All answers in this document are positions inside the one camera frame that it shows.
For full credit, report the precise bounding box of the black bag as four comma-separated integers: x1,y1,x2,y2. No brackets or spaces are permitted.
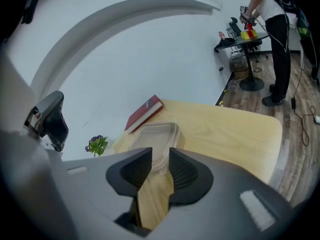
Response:
214,37,236,51

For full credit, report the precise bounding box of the square wooden table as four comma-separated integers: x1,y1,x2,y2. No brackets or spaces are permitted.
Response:
109,98,284,232

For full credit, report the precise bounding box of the red hardcover book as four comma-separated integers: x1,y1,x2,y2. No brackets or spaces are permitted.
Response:
124,94,165,135

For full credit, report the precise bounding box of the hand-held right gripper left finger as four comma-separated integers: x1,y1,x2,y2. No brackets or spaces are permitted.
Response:
56,147,154,240

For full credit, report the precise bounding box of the small potted purple flower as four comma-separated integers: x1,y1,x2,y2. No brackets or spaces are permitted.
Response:
84,134,109,158

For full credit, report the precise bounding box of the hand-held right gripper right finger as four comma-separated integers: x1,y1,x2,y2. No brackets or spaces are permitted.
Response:
154,147,294,236

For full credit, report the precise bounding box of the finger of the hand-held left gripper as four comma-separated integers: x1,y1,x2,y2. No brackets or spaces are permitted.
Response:
39,100,70,153
23,90,65,138

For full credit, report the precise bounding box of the black round table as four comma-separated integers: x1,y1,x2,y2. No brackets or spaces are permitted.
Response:
213,31,270,93

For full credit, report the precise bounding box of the cardboard box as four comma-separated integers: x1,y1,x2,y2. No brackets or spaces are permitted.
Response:
229,50,249,80

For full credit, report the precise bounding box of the black office chair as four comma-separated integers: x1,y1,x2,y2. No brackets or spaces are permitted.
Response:
228,16,270,64

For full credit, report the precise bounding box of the clear plastic container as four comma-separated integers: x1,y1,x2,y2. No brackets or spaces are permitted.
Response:
139,125,187,160

